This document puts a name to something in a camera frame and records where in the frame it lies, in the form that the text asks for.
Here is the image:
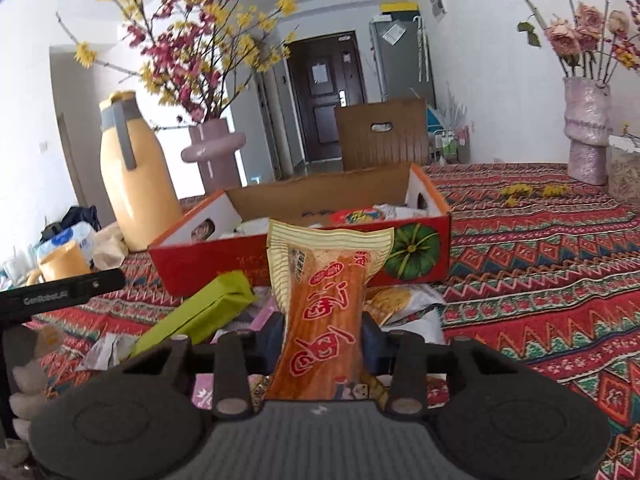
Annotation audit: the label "green white snack packet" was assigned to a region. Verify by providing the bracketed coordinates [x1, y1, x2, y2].
[130, 270, 255, 358]

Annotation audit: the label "orange red snack packet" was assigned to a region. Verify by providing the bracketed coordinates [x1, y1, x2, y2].
[265, 220, 395, 401]

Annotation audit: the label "orange yellow snack packet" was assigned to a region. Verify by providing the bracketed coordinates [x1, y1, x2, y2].
[363, 285, 445, 326]

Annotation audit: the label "yellow mug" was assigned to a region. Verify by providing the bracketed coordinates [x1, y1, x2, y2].
[26, 240, 91, 286]

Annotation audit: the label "blue white tissue pack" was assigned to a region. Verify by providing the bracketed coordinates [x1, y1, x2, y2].
[36, 221, 96, 263]

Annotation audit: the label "red cardboard snack box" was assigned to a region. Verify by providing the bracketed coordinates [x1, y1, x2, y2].
[147, 161, 452, 298]

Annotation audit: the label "red colourful candy packet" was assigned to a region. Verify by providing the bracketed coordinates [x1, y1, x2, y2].
[330, 207, 385, 226]

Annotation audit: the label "patterned red tablecloth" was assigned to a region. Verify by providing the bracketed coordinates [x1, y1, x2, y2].
[1, 164, 639, 479]

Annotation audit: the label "yellow thermos jug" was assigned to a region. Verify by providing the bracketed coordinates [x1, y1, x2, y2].
[100, 91, 182, 252]

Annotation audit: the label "fallen yellow flower petals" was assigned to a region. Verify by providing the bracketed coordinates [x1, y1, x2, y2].
[499, 183, 570, 208]

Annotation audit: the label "pink glass vase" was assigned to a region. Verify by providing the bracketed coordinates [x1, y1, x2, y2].
[181, 118, 246, 195]

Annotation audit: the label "brown wooden chair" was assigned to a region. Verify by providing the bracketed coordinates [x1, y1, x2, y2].
[335, 99, 430, 171]

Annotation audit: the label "dark brown entrance door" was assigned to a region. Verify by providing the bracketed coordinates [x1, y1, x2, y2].
[288, 32, 366, 162]

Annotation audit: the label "textured pink ceramic vase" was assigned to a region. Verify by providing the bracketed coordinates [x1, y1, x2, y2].
[564, 77, 612, 186]

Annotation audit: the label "grey refrigerator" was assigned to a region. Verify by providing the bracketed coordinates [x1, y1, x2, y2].
[369, 11, 436, 107]

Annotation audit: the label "pink yellow blossom branches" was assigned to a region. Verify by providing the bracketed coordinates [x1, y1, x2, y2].
[54, 0, 302, 129]

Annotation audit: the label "yellow box on refrigerator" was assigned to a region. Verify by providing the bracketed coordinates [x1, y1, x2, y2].
[380, 1, 419, 13]

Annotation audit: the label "dried pink roses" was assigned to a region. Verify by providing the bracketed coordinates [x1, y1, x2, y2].
[516, 0, 639, 88]

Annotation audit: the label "wall electrical panel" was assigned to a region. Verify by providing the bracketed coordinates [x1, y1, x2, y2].
[430, 0, 448, 22]

